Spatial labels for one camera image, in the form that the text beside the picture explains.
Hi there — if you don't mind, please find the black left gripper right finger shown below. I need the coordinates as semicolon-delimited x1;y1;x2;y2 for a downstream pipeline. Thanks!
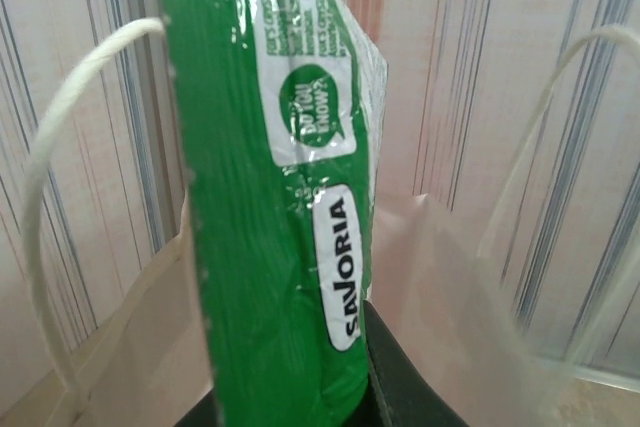
367;299;437;427

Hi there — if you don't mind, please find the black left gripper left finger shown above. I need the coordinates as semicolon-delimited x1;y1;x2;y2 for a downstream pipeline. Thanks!
174;404;222;427

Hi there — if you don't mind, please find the paper bag with red apples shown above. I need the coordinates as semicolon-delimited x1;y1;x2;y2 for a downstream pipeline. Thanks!
19;16;640;427

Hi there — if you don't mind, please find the green Savoria snack bag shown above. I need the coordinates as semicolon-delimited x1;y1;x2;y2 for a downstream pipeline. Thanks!
152;0;390;427

